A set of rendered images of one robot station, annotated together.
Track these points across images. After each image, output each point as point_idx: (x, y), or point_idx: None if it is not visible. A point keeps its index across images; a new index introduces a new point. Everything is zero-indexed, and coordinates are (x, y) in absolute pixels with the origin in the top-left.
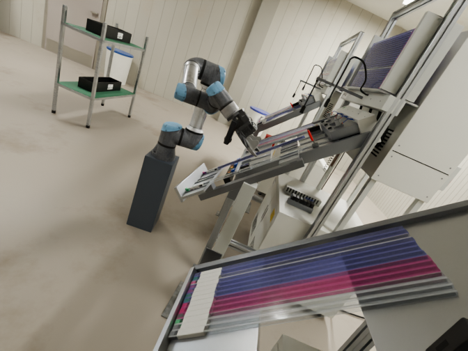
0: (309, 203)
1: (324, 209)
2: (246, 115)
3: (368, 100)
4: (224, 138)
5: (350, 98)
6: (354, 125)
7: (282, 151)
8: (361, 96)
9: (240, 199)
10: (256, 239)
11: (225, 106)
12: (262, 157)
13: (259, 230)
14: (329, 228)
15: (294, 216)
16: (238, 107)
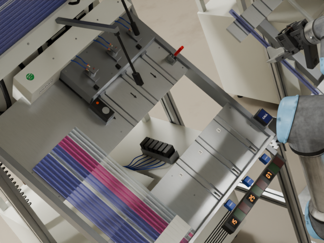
0: (152, 138)
1: (170, 94)
2: (295, 24)
3: (81, 2)
4: (317, 59)
5: (14, 63)
6: (131, 14)
7: (270, 8)
8: (60, 17)
9: None
10: (213, 218)
11: (319, 39)
12: (211, 144)
13: None
14: (145, 127)
15: (191, 131)
16: (306, 24)
